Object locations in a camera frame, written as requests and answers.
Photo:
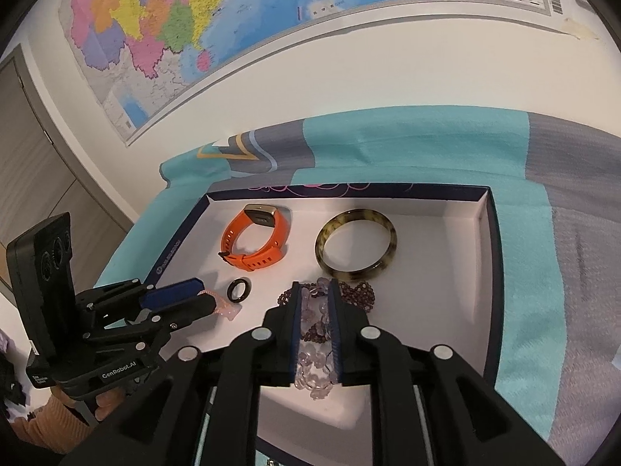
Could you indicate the colourful wall map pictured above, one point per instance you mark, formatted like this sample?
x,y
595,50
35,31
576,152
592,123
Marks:
x,y
194,9

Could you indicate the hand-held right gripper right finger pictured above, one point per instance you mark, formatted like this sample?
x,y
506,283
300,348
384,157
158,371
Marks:
x,y
334,340

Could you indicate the beige tape strip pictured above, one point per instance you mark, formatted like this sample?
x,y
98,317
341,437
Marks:
x,y
580,29

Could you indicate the navy blue shallow box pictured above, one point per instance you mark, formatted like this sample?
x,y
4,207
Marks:
x,y
436,276

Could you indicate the orange smartwatch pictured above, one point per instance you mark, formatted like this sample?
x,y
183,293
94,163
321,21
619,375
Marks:
x,y
283,240

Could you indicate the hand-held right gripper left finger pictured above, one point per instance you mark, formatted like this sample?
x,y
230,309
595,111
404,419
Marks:
x,y
293,349

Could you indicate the person's left forearm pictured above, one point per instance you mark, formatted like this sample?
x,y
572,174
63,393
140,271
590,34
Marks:
x,y
48,422

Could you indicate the teal and grey printed blanket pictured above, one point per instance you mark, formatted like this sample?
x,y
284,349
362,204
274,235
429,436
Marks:
x,y
524,252

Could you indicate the tortoiseshell bangle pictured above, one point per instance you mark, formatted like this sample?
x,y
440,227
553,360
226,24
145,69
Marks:
x,y
319,247

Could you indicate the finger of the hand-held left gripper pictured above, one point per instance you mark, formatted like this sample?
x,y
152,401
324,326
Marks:
x,y
194,309
174,293

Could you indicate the person's left hand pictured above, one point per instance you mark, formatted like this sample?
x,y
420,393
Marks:
x,y
109,403

